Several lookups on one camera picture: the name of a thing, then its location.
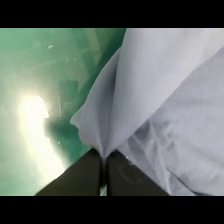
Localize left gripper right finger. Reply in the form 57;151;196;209
106;150;170;197

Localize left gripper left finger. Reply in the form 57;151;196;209
34;148;103;197

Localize blue shirt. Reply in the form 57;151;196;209
69;28;224;197

